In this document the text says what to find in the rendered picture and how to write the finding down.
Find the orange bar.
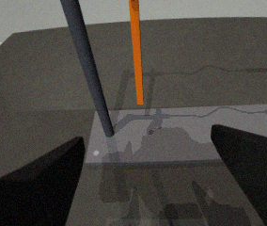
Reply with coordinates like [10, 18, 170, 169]
[129, 0, 144, 105]

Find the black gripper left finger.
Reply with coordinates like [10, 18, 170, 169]
[0, 137, 86, 226]

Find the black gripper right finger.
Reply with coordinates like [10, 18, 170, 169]
[211, 124, 267, 226]

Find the grey two-post stand with wire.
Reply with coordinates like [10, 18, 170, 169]
[60, 0, 267, 166]

